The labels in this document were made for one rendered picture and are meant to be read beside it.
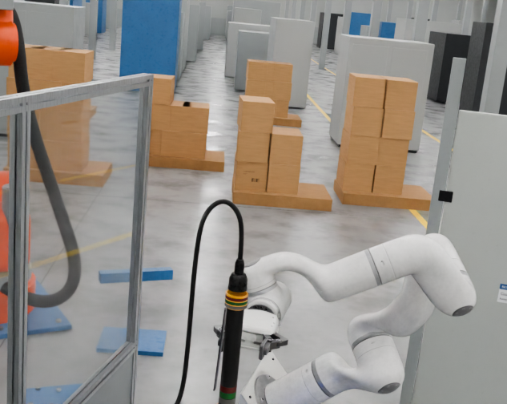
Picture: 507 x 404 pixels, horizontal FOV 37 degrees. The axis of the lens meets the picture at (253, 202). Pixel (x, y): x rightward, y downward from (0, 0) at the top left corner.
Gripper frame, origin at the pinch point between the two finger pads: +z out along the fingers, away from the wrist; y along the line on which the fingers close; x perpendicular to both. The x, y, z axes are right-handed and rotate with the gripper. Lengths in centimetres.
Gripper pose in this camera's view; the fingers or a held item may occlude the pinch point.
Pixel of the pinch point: (242, 347)
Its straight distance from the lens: 159.2
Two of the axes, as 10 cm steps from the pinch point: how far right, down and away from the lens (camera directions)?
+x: 0.9, -9.6, -2.5
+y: -9.7, -1.5, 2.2
